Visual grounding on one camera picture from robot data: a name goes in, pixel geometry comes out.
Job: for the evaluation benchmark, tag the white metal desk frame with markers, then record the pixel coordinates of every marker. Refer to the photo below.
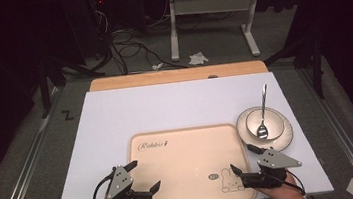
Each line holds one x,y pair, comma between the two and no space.
210,4

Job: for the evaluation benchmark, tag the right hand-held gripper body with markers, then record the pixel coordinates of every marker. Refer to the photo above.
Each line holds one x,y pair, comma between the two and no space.
275,160

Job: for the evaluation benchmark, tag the person's right hand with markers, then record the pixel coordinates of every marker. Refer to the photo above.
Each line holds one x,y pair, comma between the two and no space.
286,196

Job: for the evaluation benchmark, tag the wooden table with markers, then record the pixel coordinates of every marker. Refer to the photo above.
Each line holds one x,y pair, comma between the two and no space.
162,77

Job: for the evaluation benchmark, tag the white plate with dark rim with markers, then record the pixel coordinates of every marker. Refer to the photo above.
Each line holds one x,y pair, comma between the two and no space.
287,133

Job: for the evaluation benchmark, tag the black stand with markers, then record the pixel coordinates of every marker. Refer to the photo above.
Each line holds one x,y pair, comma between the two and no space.
44,87
317,63

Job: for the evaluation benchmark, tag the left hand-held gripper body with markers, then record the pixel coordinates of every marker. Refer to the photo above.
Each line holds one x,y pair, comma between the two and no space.
119,183

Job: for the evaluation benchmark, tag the white bowl with dark rim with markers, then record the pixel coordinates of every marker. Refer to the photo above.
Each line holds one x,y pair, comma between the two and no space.
273,123

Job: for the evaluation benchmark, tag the metal floor rail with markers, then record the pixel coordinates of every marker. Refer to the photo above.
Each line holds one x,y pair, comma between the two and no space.
338,121
22,180

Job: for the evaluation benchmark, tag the large crumpled white paper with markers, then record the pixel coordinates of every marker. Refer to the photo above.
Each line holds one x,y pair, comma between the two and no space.
198,58

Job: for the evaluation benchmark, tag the metal spoon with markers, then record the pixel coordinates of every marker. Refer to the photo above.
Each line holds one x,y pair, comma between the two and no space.
263,116

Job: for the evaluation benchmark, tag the small crumpled white paper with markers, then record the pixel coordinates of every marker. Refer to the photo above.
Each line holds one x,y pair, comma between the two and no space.
157,66

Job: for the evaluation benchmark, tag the beige tray with rabbit print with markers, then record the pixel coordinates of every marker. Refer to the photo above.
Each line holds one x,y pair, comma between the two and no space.
185,165

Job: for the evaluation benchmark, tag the white table mat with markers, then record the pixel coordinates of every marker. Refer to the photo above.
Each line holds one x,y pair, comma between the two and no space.
152,112

